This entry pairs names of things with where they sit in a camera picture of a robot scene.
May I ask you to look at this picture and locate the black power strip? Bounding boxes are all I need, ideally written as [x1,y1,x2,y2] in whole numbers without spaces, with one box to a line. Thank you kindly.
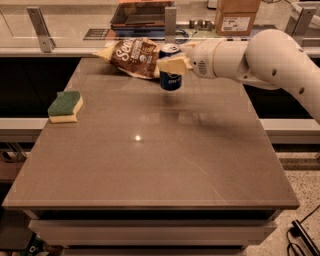
[286,220,320,256]

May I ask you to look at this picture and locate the dark tray with books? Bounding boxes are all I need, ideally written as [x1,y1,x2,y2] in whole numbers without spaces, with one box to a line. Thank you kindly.
[110,0,174,29]

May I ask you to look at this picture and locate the metal bracket post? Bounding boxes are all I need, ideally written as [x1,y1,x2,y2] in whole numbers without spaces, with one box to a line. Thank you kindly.
[165,7,176,44]
[285,7,316,46]
[26,7,55,53]

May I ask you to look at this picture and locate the green and yellow sponge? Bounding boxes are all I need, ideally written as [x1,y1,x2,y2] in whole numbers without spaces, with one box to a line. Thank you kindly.
[48,91,83,123]

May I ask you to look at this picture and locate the left metal bracket post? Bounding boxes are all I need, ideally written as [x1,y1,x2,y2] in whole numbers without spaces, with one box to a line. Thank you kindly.
[26,7,55,53]

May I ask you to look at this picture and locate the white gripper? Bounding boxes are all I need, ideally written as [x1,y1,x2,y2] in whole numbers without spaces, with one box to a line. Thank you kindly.
[157,40,219,79]

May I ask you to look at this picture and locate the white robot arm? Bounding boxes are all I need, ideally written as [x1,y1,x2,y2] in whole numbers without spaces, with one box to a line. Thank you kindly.
[157,29,320,123]

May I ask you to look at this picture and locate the right metal bracket post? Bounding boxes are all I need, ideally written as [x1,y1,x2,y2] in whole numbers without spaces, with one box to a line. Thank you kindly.
[285,7,316,46]

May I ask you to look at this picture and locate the brown chip bag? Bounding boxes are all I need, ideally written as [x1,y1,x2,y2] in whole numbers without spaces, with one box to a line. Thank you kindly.
[94,38,160,79]

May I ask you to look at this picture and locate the middle metal bracket post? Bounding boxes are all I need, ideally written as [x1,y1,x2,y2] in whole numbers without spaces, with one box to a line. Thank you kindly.
[165,7,176,44]

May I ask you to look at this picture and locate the cardboard box with label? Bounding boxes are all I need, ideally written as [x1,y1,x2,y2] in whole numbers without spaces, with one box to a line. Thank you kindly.
[215,0,261,36]

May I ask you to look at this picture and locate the blue pepsi can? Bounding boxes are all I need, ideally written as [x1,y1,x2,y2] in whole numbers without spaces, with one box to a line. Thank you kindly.
[159,43,182,91]

